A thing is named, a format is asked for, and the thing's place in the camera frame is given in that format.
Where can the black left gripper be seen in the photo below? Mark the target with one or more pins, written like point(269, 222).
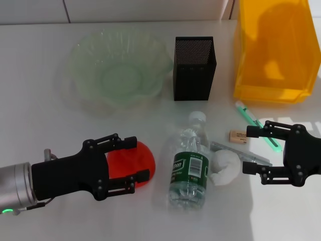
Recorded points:
point(65, 173)

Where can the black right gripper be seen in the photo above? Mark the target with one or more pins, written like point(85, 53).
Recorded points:
point(303, 158)

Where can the red-orange fruit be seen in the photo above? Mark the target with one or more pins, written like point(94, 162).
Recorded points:
point(125, 162)

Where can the white paper ball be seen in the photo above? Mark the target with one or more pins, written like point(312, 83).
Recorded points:
point(225, 165)

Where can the green utility knife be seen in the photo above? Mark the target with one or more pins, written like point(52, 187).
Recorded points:
point(247, 113)

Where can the clear green-label water bottle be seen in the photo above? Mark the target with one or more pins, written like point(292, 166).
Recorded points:
point(188, 165)

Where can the white and silver left arm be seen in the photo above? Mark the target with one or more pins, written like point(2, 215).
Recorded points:
point(15, 183)

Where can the beige eraser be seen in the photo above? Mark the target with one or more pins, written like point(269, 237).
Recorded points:
point(239, 136)

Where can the silver pen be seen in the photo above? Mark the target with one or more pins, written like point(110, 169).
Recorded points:
point(233, 150)

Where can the green glass fruit plate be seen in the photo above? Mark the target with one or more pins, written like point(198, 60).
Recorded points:
point(113, 75)

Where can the black mesh pen holder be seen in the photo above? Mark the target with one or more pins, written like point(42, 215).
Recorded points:
point(194, 80)

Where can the yellow plastic bin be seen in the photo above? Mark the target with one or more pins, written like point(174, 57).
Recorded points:
point(273, 50)

